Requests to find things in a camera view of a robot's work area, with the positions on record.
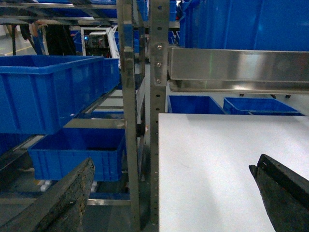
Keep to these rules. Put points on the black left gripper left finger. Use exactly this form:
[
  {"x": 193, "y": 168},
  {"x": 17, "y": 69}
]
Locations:
[{"x": 61, "y": 208}]

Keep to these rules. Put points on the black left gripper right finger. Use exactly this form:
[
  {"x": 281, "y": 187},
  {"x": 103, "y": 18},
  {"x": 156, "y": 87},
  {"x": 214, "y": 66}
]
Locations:
[{"x": 285, "y": 195}]

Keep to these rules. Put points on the blue bin left shelf lower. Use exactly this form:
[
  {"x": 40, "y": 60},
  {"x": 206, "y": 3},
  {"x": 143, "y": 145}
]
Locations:
[{"x": 54, "y": 156}]

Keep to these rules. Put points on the blue bin left shelf upper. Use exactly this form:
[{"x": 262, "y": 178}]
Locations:
[{"x": 41, "y": 94}]

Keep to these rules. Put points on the large blue bin upper shelf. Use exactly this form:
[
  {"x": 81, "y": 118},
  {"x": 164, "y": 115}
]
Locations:
[{"x": 277, "y": 25}]

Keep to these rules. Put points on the blue bin below left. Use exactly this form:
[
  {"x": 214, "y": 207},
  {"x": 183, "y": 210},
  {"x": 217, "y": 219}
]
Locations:
[{"x": 185, "y": 104}]

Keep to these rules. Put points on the electronics cart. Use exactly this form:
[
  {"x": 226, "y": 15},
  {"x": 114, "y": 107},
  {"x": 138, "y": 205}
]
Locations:
[{"x": 97, "y": 41}]

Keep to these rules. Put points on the stainless steel shelf rail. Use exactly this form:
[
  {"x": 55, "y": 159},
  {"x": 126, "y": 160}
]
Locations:
[{"x": 238, "y": 71}]

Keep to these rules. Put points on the steel rack upright post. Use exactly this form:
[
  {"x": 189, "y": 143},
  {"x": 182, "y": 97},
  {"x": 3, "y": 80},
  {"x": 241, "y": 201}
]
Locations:
[{"x": 158, "y": 38}]

